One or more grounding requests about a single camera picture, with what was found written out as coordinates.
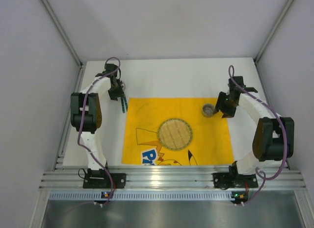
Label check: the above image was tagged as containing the left aluminium frame post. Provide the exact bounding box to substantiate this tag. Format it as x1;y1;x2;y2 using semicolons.
39;0;83;67

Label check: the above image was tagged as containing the speckled ceramic cup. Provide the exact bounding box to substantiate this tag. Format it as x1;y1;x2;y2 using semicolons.
202;103;215;118

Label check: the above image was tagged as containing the green handled fork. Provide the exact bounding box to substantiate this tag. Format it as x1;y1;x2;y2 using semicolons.
123;96;128;113

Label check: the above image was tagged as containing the aluminium front rail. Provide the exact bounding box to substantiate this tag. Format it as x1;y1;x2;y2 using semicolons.
39;166;306;191

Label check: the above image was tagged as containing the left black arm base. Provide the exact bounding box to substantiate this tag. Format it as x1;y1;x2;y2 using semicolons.
82;173;127;189

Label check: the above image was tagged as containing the round woven bamboo plate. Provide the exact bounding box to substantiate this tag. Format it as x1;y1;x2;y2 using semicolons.
157;118;193;151

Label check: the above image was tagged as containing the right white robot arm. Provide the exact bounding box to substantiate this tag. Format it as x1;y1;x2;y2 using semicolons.
214;76;294;175

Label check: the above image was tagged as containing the perforated metal cable duct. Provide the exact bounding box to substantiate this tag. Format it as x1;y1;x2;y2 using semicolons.
49;191;247;201

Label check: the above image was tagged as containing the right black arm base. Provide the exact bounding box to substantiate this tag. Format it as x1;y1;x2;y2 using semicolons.
212;172;258;190

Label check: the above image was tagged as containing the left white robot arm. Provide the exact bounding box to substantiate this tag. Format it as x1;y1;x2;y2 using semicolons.
70;62;128;175

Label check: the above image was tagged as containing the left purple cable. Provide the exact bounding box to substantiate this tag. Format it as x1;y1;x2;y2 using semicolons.
50;56;122;214

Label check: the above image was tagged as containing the aluminium frame post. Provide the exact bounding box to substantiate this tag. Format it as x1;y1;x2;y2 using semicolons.
253;0;296;66
39;0;83;67

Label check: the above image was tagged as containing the yellow cartoon print cloth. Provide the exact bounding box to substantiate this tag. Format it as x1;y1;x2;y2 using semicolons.
122;98;234;166

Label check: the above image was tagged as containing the right aluminium frame post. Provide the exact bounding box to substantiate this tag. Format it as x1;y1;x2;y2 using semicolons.
253;0;296;66

